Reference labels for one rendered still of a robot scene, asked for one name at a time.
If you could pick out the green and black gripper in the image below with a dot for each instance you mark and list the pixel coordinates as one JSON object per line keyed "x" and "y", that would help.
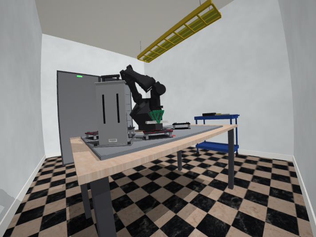
{"x": 156, "y": 110}

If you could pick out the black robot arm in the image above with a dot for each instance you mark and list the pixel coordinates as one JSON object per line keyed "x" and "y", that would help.
{"x": 146, "y": 83}

